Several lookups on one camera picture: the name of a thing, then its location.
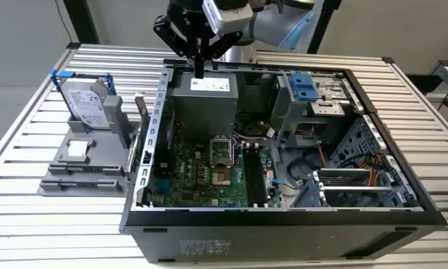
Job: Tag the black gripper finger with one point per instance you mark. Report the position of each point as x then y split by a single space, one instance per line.
224 45
171 33

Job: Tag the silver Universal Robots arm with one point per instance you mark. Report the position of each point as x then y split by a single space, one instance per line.
268 25

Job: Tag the black RAM slot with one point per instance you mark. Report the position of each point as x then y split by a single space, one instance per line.
259 179
248 173

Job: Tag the grey power supply box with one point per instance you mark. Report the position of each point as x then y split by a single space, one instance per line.
202 112

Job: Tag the blue plastic drive latch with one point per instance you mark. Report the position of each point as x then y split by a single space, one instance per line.
302 87

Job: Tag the black table corner cap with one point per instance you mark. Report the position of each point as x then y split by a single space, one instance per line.
74 45
387 60

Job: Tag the round black fan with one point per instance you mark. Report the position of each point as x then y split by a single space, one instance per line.
254 129

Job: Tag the silver optical drive cage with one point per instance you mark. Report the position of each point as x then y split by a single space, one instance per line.
287 117

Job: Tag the hard disk in blue carrier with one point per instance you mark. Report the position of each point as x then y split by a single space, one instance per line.
84 103

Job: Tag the thin locking lever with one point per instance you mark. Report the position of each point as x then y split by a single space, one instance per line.
232 151

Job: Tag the green graphics card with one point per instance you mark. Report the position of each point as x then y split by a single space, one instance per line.
134 157

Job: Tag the CPU socket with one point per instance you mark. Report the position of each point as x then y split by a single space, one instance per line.
222 177

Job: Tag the silver CPU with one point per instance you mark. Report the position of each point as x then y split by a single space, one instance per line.
78 148

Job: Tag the grey parts rack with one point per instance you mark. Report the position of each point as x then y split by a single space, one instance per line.
94 157

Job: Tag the perforated metal drive cage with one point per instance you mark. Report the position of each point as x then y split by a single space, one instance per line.
358 140

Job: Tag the green motherboard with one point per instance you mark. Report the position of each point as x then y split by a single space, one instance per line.
187 193

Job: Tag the silver disk bay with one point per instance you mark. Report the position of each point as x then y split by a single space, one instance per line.
358 189

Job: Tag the black open PC case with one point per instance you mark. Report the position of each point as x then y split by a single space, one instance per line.
246 241

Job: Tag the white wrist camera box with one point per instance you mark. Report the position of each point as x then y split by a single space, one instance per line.
231 16

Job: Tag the black upright post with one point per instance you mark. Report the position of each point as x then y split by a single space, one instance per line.
327 28
84 22

